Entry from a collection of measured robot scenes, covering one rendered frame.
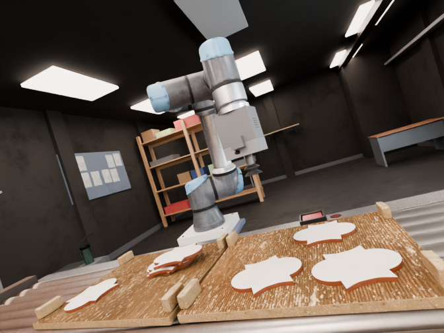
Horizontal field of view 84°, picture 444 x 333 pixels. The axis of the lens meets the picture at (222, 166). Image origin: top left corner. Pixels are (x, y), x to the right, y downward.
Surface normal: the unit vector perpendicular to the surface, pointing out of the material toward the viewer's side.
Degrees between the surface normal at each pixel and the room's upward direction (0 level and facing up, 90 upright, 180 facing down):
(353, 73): 90
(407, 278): 0
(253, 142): 90
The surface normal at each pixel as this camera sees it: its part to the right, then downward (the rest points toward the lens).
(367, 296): -0.30, -0.95
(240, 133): -0.43, 0.14
